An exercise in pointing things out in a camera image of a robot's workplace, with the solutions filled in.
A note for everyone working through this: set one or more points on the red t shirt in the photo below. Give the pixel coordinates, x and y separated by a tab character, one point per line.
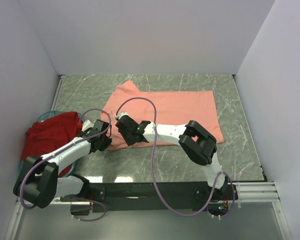
50	135

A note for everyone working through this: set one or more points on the aluminium frame rail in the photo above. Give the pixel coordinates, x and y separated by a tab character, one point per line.
257	192

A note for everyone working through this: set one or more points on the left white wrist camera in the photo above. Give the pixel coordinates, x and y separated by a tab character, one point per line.
83	126

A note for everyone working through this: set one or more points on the black base crossbar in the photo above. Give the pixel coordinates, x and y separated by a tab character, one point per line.
141	196

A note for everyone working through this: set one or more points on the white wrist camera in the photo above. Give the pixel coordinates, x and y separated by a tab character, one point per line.
120	115
83	126

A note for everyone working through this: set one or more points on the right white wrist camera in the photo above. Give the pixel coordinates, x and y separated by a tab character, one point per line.
120	115

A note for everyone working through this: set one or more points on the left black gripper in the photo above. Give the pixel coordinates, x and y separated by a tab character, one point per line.
107	141

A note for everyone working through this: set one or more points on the salmon pink t shirt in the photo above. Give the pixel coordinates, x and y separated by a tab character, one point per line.
164	107

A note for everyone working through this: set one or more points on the teal plastic laundry basket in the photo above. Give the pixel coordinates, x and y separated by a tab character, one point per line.
47	115

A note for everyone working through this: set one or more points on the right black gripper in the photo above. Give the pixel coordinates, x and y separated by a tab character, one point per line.
129	142

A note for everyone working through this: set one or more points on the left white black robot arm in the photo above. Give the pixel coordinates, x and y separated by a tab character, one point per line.
39	182

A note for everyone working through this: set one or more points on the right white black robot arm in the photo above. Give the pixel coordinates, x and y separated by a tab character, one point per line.
199	145

